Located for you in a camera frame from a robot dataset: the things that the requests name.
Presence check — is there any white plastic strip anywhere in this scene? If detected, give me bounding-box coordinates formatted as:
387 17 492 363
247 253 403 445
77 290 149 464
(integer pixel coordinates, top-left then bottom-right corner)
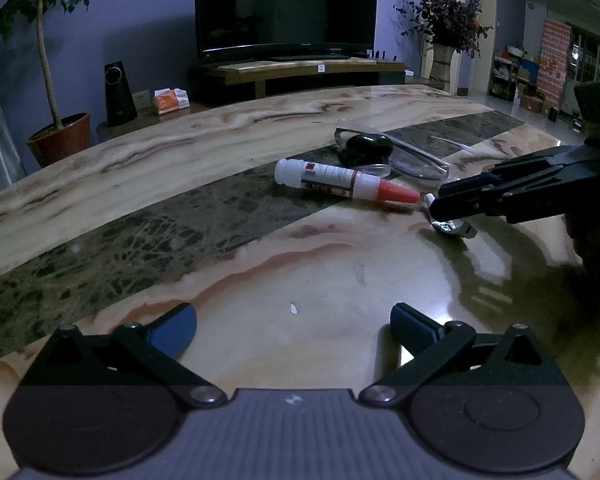
430 135 477 154

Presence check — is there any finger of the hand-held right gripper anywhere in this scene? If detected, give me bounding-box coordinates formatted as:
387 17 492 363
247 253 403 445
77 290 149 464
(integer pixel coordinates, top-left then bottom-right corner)
425 180 582 226
437 144 600 200

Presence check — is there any red patterned wall hanging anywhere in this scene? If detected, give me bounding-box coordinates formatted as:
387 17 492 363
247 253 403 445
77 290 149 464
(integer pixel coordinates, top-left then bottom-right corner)
536 17 573 108

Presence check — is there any flat screen television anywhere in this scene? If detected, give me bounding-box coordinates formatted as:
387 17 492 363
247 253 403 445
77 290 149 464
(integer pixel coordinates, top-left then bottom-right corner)
194 0 380 67

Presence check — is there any cluttered storage shelf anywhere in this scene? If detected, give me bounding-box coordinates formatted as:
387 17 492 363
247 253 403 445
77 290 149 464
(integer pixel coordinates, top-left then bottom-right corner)
490 45 546 112

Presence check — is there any wooden television stand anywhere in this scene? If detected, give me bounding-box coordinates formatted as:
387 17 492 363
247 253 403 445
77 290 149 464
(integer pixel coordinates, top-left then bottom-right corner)
190 57 407 102

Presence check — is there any low wooden cabinet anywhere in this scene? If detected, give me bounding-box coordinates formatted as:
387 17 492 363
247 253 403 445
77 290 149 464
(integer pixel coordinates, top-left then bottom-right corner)
96 100 261 142

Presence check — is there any orange tissue pack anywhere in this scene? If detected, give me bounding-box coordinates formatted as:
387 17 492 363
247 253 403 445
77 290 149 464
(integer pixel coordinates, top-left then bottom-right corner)
152 88 190 113

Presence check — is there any black oval case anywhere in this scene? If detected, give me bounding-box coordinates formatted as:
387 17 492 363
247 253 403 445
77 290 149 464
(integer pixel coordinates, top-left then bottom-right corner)
340 132 394 166

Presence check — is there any terracotta plant pot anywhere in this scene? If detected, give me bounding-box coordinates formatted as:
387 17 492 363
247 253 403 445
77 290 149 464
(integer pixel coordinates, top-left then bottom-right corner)
26 112 92 168

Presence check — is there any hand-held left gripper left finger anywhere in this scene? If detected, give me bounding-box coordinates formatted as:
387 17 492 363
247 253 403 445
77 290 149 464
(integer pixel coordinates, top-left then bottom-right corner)
27 302 228 409

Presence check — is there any black speaker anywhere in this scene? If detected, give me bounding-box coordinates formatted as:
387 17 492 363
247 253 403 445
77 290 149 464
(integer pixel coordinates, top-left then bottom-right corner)
104 61 138 127

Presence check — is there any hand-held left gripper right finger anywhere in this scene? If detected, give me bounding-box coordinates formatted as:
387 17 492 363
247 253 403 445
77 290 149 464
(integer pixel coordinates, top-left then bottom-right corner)
358 302 567 408

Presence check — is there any white red glue tube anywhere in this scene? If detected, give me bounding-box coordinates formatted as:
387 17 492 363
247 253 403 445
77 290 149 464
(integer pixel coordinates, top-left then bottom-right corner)
274 157 422 206

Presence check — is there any pale stone vase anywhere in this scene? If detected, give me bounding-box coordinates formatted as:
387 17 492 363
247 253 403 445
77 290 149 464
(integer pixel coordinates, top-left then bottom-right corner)
428 42 457 93

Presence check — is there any dried flower arrangement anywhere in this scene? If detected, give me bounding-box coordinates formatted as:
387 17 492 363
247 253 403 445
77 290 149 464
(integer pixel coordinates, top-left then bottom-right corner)
394 0 493 58

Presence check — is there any small metal tube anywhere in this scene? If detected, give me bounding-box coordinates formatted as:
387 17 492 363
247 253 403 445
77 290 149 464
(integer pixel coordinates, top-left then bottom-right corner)
424 192 477 239

